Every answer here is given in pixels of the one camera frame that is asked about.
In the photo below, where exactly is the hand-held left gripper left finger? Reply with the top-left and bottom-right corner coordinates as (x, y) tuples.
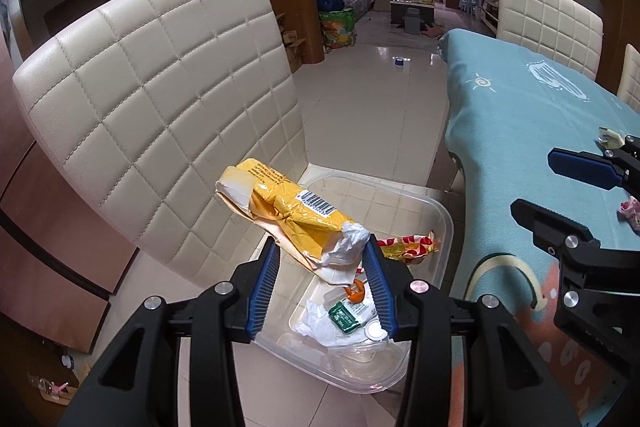
(59, 234), (281, 427)

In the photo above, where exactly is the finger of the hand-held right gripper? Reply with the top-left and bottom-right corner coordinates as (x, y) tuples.
(547, 134), (640, 196)
(510, 198), (640, 324)

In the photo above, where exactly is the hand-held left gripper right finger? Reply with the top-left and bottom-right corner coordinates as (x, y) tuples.
(362, 232), (583, 427)

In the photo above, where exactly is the orange peel piece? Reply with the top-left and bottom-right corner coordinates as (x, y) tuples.
(345, 279), (369, 303)

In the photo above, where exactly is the green and white carton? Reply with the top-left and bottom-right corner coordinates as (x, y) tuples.
(327, 292), (383, 335)

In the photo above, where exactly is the red and gold checkered wrapper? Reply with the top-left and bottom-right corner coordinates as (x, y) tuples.
(377, 231), (441, 266)

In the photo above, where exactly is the white tissue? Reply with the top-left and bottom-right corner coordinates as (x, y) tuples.
(294, 299), (351, 349)

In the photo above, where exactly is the pink paper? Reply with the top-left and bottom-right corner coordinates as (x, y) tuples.
(619, 198), (640, 228)

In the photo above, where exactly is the clear plastic container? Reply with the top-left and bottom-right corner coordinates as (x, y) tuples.
(255, 173), (455, 395)

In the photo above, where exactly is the yellow and white wrapper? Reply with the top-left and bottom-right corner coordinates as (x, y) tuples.
(216, 158), (372, 286)

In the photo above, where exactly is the silver printed wrapper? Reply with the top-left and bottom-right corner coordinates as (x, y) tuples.
(594, 127), (624, 154)

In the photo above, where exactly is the teal printed tablecloth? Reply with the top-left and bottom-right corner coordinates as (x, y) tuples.
(437, 28), (640, 427)

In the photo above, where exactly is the white quilted chair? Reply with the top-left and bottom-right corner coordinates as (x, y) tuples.
(12, 0), (456, 427)
(616, 44), (640, 114)
(497, 0), (604, 81)

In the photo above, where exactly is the brown wooden cabinet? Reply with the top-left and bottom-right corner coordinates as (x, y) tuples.
(0, 139), (139, 354)

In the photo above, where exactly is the grey bin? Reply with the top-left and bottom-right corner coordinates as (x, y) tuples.
(404, 7), (426, 36)

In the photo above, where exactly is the small pink toy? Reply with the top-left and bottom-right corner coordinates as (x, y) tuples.
(30, 374), (72, 397)

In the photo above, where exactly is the dark coffee table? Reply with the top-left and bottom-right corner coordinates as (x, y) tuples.
(390, 0), (436, 26)

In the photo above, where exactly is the pile of cardboard boxes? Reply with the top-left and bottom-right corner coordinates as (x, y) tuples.
(276, 12), (309, 74)

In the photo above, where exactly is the colourful printed bag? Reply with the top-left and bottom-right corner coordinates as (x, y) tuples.
(320, 7), (359, 50)

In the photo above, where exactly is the wooden counter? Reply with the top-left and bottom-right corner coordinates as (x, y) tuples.
(262, 0), (326, 68)

